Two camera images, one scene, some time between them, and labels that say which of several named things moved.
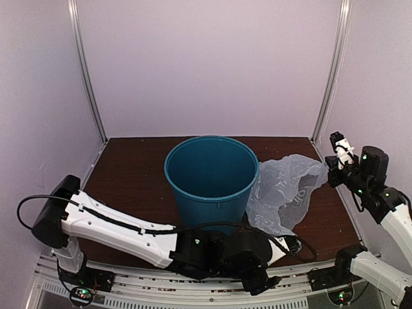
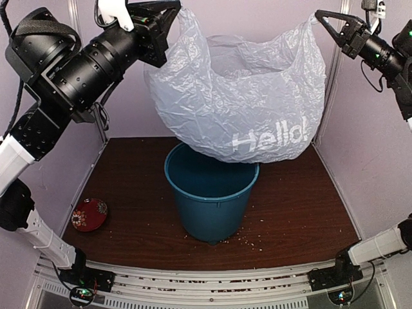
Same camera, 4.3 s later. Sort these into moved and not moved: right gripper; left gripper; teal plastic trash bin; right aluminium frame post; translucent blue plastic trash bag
Moved: left gripper; translucent blue plastic trash bag; right gripper
Not moved: teal plastic trash bin; right aluminium frame post
